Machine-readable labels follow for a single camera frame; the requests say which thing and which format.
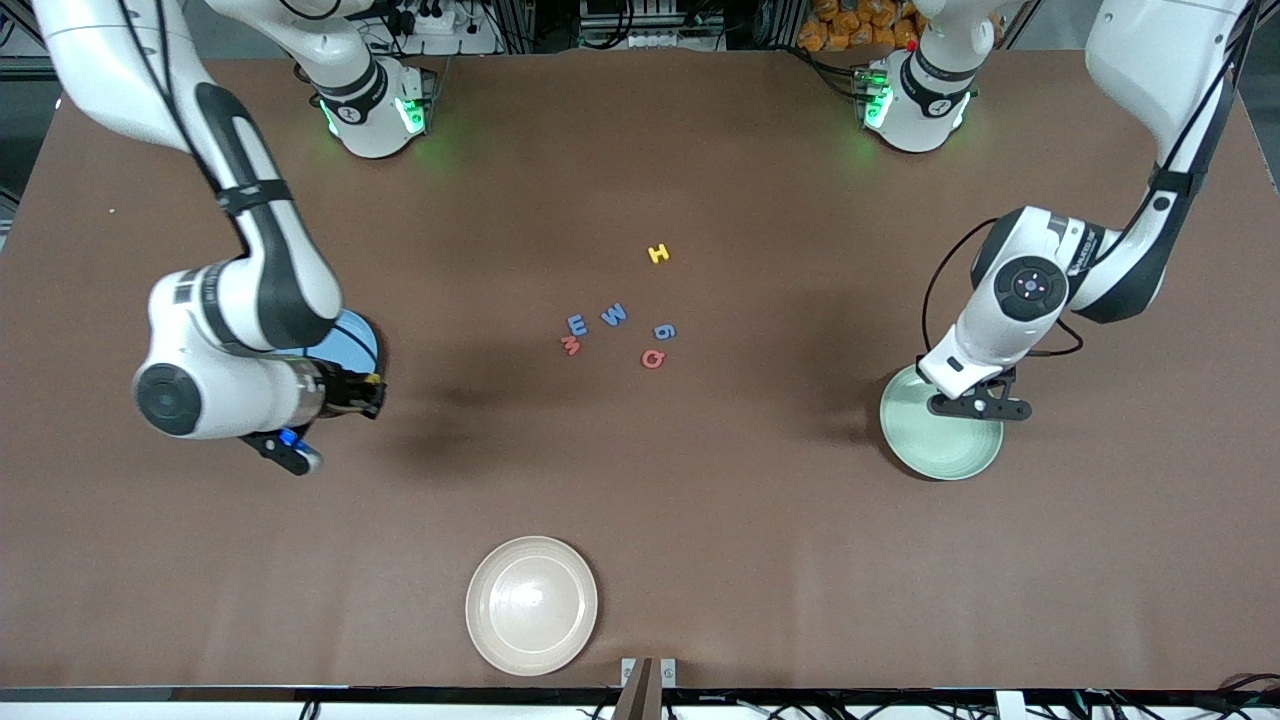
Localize blue round plate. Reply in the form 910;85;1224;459
300;308;381;379

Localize pale green round plate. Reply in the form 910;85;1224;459
879;362;1004;482

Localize beige round plate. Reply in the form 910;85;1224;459
465;536;599;677

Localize orange snack bags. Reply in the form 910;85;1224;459
797;0;926;53

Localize white power strip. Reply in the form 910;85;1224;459
385;0;501;57

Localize grey equipment rack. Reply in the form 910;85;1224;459
505;0;791;53

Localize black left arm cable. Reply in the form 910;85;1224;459
920;218;1086;361

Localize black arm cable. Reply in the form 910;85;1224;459
118;0;251;216
920;218;1086;361

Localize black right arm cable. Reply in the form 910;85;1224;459
118;0;251;216

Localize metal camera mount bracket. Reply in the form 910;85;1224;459
620;657;679;720

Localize aluminium frame post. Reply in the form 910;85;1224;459
1240;0;1280;61
0;0;63;81

